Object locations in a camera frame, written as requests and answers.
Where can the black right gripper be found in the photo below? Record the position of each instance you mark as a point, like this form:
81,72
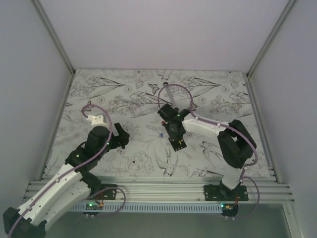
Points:
167,125

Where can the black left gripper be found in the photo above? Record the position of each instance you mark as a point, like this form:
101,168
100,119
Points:
122,139

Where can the black fuse box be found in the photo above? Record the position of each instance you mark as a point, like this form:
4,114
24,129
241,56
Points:
175,144

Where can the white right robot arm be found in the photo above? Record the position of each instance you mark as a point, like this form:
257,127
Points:
233,140

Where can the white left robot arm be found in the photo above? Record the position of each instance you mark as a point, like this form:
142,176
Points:
72,184

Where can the clear plastic fuse cover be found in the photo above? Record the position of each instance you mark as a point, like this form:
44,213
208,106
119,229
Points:
136,112

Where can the silver ratchet wrench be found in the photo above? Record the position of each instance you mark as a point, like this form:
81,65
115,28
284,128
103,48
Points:
165,84

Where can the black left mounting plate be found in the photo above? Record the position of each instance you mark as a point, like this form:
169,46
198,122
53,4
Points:
104,192

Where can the black mounting plate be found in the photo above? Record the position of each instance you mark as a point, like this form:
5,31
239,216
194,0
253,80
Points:
104,192
222,193

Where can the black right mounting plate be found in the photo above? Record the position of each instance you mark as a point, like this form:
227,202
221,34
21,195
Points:
222,193

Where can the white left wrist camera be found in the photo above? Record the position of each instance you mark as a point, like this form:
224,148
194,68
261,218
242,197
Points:
97,121

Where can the white slotted cable duct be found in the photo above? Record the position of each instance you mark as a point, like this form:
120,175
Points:
133,207

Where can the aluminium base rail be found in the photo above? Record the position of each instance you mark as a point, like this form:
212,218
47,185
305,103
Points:
191,189

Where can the aluminium frame post right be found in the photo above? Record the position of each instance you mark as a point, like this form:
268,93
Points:
272,35

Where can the aluminium frame post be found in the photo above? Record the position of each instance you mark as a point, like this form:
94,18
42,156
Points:
52,33
272,35

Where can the aluminium frame post left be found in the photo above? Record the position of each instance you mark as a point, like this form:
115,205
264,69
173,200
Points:
52,33

